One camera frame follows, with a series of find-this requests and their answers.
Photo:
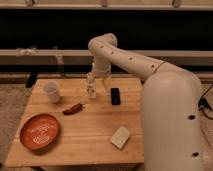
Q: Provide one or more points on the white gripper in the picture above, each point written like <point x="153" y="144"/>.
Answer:
<point x="100" y="71"/>

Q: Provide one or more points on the black eraser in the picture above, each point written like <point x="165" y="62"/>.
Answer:
<point x="115" y="96"/>

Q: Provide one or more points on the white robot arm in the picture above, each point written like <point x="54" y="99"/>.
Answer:
<point x="169" y="105"/>

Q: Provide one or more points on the white sponge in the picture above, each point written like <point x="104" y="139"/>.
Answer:
<point x="120" y="137"/>

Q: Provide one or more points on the small white spray bottle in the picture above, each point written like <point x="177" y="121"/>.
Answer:
<point x="91" y="86"/>

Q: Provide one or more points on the red chili pepper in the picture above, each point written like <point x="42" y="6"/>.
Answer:
<point x="74" y="109"/>

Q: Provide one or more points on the white plastic cup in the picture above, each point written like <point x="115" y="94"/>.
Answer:
<point x="51" y="89"/>

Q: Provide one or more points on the orange patterned plate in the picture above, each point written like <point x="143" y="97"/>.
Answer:
<point x="39" y="131"/>

